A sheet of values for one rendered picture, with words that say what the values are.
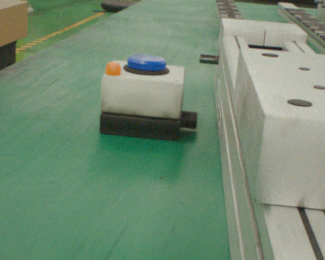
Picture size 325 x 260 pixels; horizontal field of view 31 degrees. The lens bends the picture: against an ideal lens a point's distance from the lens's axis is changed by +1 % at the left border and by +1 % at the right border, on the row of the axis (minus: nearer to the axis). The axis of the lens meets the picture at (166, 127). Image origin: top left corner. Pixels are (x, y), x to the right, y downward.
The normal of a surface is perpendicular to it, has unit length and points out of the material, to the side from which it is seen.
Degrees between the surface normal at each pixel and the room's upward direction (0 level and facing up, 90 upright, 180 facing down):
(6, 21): 90
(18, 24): 90
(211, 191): 0
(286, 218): 0
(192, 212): 0
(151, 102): 90
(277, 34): 90
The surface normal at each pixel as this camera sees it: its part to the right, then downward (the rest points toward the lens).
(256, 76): 0.08, -0.95
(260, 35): -0.05, 0.30
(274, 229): -0.65, -0.74
